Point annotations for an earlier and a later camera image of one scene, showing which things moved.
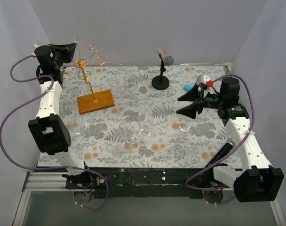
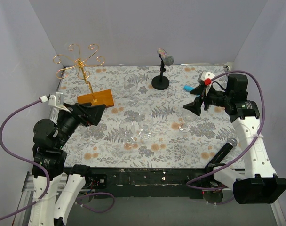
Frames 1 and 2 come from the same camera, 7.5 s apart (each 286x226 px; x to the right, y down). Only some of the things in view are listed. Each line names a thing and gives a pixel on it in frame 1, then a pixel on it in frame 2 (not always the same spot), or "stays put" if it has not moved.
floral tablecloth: x=143 y=129 stays put
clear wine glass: x=184 y=126 stays put
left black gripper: x=60 y=53 to x=78 y=115
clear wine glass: x=145 y=121 stays put
